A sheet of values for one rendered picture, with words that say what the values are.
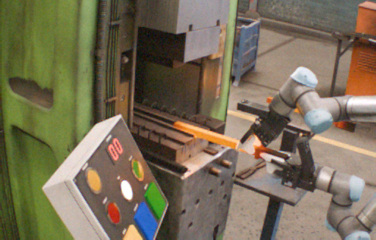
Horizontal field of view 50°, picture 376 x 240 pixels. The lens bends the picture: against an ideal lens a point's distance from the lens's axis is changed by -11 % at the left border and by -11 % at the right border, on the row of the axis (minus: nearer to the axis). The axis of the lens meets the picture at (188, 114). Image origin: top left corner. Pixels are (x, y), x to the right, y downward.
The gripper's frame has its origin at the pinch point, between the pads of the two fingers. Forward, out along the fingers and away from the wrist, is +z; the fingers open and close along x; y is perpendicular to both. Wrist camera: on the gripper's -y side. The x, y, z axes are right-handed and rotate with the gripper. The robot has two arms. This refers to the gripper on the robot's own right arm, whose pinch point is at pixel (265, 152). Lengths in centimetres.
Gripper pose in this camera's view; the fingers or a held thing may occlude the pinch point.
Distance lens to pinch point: 143.6
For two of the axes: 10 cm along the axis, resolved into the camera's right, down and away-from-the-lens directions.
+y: -0.8, 9.2, 3.8
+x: 5.6, -2.8, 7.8
